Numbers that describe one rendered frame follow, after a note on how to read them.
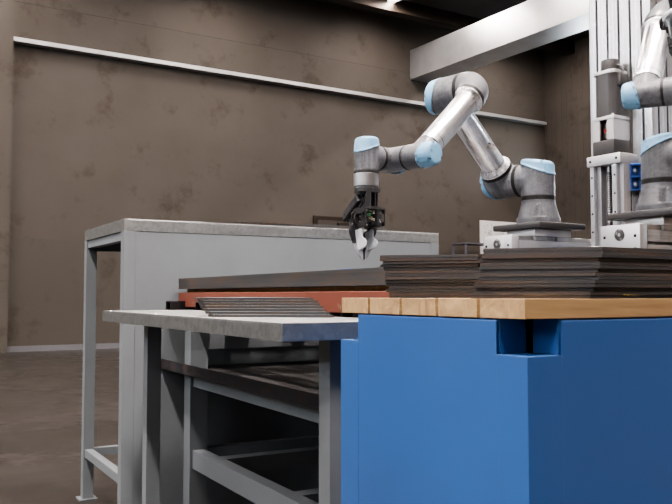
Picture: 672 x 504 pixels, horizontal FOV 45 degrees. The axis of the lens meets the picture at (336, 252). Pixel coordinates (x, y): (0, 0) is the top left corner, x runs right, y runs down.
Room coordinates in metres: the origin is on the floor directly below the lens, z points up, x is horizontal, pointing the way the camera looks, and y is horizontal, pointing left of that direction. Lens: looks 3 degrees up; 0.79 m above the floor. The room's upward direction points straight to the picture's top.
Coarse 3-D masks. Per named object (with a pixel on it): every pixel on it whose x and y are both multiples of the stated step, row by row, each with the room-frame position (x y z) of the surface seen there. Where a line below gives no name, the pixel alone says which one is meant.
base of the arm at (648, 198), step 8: (648, 184) 2.35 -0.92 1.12; (656, 184) 2.33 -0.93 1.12; (664, 184) 2.32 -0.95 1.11; (640, 192) 2.39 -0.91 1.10; (648, 192) 2.34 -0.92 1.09; (656, 192) 2.32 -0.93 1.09; (664, 192) 2.32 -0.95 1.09; (640, 200) 2.36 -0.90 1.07; (648, 200) 2.33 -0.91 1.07; (656, 200) 2.32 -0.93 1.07; (664, 200) 2.32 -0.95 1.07; (640, 208) 2.36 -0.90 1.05; (648, 208) 2.33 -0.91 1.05; (656, 208) 2.31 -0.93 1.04
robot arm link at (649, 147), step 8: (656, 136) 2.33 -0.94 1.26; (664, 136) 2.32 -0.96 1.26; (648, 144) 2.35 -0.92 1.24; (656, 144) 2.33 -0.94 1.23; (664, 144) 2.32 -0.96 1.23; (648, 152) 2.35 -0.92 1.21; (656, 152) 2.33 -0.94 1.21; (664, 152) 2.32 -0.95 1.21; (648, 160) 2.35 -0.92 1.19; (656, 160) 2.33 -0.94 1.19; (664, 160) 2.32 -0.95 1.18; (648, 168) 2.35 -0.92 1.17; (656, 168) 2.33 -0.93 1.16; (664, 168) 2.32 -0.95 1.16; (648, 176) 2.35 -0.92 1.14; (656, 176) 2.33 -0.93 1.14; (664, 176) 2.32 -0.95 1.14
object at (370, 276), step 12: (228, 276) 2.35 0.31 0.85; (240, 276) 2.27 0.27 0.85; (252, 276) 2.19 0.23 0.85; (264, 276) 2.13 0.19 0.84; (276, 276) 2.06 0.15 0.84; (288, 276) 2.00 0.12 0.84; (300, 276) 1.94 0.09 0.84; (312, 276) 1.89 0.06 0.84; (324, 276) 1.84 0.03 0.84; (336, 276) 1.79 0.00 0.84; (348, 276) 1.74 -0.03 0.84; (360, 276) 1.70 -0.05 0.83; (372, 276) 1.66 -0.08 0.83; (384, 276) 1.62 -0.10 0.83; (180, 288) 2.72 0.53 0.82; (192, 288) 2.62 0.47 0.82; (204, 288) 2.52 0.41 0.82; (216, 288) 2.46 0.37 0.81
